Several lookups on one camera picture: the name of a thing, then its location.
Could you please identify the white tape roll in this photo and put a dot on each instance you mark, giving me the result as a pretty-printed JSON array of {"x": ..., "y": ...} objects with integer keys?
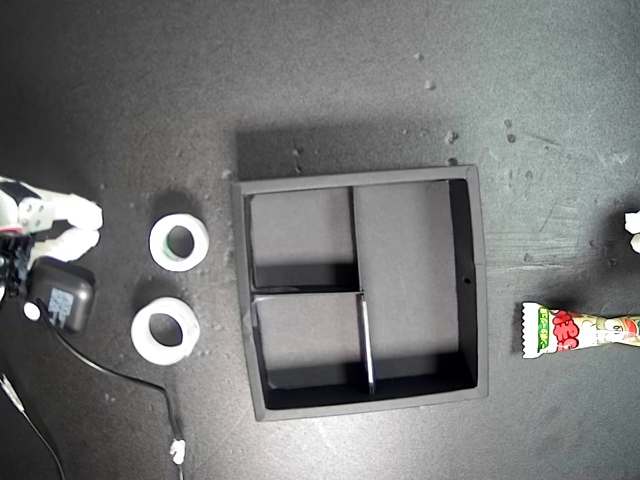
[
  {"x": 142, "y": 342},
  {"x": 159, "y": 252}
]

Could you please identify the printed wrapper snack bar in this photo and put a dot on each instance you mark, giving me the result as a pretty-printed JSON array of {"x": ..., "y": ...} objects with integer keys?
[{"x": 565, "y": 332}]

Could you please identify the black tray with wells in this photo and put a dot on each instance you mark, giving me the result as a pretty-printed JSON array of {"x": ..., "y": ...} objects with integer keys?
[{"x": 405, "y": 240}]

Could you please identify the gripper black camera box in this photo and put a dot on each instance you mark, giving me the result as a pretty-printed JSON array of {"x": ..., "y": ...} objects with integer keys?
[{"x": 60, "y": 295}]

